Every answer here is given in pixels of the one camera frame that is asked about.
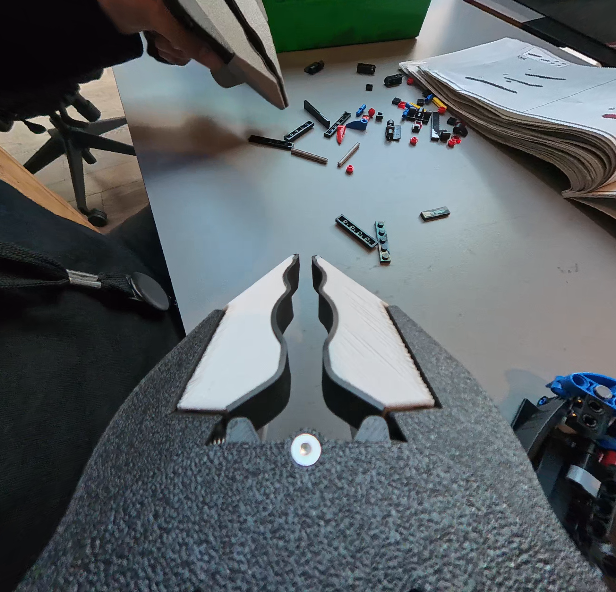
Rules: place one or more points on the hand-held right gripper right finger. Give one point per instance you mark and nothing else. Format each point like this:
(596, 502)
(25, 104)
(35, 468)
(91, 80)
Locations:
(375, 356)

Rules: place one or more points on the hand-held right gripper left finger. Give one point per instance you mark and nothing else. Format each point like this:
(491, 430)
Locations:
(236, 356)

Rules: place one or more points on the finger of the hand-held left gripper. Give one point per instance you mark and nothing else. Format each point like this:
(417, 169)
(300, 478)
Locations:
(255, 14)
(250, 72)

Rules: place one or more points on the small brick pieces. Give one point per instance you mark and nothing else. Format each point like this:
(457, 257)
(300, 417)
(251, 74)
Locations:
(269, 141)

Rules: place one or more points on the black studded plate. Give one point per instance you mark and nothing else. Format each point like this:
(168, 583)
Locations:
(356, 231)
(383, 243)

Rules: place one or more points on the toy brick car model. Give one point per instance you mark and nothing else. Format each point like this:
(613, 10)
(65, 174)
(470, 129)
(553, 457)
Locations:
(582, 409)

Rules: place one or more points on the instruction booklet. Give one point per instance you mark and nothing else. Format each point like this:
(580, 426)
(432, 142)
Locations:
(553, 101)

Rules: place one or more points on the person's left hand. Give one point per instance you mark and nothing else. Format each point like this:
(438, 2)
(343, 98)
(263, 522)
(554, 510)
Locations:
(144, 10)

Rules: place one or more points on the green plastic bin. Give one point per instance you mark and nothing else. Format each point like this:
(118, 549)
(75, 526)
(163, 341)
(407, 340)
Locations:
(337, 10)

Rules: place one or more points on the black shiny tile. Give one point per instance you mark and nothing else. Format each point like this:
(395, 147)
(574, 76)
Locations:
(435, 214)

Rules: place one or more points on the person's dark clothing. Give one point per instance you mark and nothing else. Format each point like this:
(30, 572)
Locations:
(57, 385)

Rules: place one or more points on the black office chair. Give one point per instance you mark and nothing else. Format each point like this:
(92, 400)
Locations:
(72, 140)

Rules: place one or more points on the black toy set box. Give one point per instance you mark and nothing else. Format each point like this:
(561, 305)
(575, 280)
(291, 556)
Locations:
(568, 14)

